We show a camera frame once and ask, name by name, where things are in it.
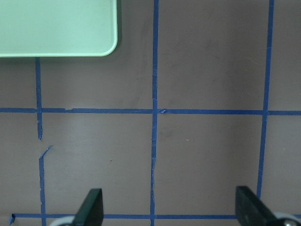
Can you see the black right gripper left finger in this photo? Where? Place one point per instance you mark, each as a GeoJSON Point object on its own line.
{"type": "Point", "coordinates": [91, 211]}

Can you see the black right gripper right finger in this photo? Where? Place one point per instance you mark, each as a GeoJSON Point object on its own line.
{"type": "Point", "coordinates": [250, 210]}

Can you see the light green plastic tray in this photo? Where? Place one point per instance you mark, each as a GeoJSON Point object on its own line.
{"type": "Point", "coordinates": [58, 28]}

